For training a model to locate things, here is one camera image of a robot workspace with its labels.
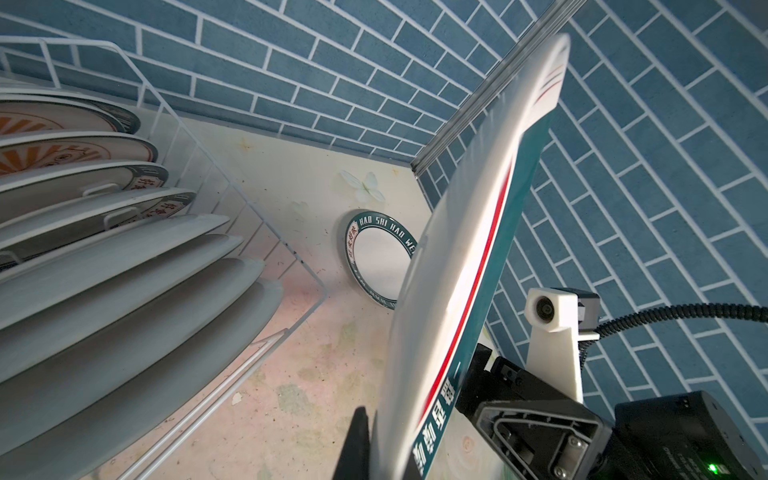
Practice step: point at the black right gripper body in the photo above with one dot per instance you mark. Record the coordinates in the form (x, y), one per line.
(537, 431)

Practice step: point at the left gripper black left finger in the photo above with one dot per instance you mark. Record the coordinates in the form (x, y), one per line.
(353, 463)

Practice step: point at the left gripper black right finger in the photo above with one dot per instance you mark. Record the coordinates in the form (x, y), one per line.
(411, 474)

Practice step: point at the white plate green red rim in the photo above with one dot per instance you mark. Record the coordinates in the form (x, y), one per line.
(456, 267)

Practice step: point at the white plate green rim text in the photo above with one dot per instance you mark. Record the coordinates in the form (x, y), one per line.
(378, 250)

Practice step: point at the white wire dish rack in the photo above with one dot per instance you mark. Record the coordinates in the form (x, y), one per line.
(181, 391)

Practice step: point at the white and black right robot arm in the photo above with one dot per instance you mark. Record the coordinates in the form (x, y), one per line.
(685, 436)

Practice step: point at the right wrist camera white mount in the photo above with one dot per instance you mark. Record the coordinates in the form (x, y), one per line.
(561, 320)

